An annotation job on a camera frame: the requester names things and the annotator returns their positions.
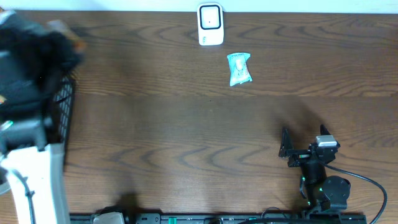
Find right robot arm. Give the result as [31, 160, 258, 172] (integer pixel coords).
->
[279, 125, 351, 219]

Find grey plastic mesh basket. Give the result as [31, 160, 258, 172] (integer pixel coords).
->
[45, 75, 75, 149]

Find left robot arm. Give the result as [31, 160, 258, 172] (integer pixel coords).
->
[1, 9, 85, 223]

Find teal snack packet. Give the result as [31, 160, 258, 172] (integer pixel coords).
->
[227, 53, 252, 86]

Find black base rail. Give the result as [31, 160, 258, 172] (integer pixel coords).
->
[70, 212, 366, 224]

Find white barcode scanner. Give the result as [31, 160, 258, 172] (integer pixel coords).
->
[197, 2, 224, 46]

